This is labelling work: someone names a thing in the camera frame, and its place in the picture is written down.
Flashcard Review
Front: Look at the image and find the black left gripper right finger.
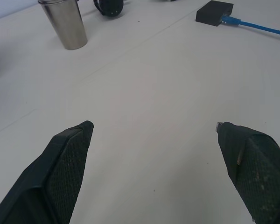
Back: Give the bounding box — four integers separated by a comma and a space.
215, 121, 280, 224

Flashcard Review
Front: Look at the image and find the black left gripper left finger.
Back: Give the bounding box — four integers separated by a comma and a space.
0, 120, 94, 224

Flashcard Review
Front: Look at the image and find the stainless steel cup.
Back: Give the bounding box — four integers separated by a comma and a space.
37, 0, 88, 50

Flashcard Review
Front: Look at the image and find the black round device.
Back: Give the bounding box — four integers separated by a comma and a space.
93, 0, 125, 17

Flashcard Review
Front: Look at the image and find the blue cable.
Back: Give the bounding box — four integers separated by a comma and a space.
220, 14, 280, 38

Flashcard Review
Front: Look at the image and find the small black box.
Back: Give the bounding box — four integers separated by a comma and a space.
196, 0, 234, 27

